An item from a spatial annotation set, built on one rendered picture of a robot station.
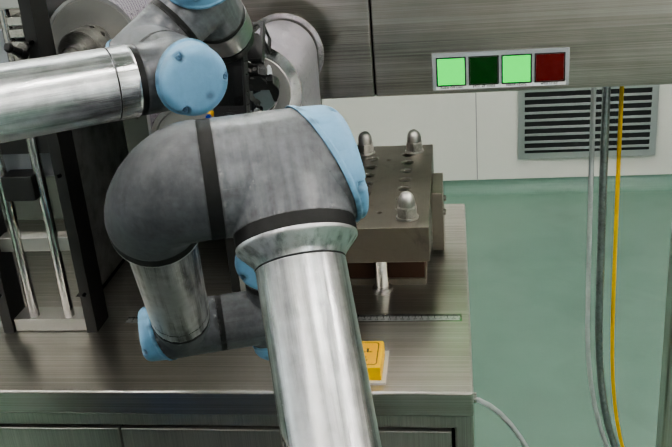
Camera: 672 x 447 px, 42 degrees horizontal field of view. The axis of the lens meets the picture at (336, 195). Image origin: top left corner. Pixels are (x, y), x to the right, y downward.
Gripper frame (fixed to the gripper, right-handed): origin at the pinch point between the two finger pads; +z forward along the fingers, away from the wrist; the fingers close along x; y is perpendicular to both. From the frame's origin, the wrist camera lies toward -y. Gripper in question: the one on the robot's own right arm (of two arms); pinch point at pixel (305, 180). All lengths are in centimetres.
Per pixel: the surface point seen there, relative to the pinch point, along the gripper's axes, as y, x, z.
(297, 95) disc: 15.2, -0.7, -3.3
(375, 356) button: -16.6, -12.6, -26.8
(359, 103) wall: -63, 20, 263
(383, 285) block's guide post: -17.4, -12.1, -4.0
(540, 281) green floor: -109, -55, 170
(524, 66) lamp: 9.9, -37.4, 29.3
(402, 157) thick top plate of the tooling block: -6.0, -14.3, 26.3
